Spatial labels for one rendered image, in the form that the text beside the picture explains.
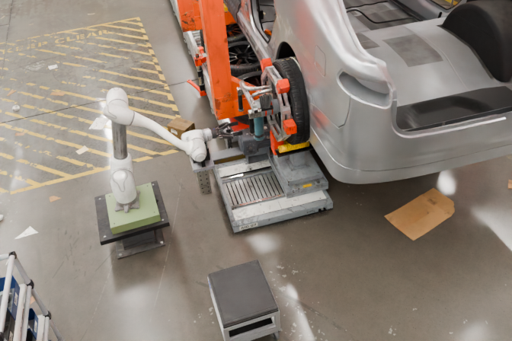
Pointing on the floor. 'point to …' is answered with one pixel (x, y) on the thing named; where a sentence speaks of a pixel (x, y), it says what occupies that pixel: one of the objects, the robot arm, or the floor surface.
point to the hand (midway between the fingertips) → (238, 128)
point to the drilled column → (203, 182)
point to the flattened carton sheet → (422, 214)
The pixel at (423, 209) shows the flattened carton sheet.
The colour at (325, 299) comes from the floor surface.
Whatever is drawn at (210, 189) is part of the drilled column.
